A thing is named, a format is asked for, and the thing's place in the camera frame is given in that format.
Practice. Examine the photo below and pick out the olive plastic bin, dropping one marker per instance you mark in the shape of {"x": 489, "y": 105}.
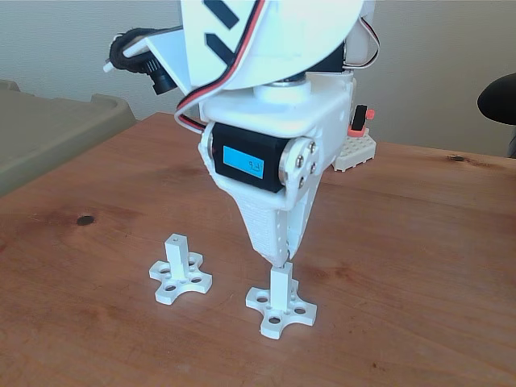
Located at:
{"x": 48, "y": 133}

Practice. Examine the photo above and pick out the black rounded chair part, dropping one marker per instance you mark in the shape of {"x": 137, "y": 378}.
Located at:
{"x": 500, "y": 101}

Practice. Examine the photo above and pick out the white post stand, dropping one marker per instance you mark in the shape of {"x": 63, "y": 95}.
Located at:
{"x": 280, "y": 286}
{"x": 177, "y": 258}

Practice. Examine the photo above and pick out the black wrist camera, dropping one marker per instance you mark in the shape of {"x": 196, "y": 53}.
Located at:
{"x": 161, "y": 82}

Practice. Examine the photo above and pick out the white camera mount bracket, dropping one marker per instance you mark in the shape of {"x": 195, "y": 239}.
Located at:
{"x": 169, "y": 52}

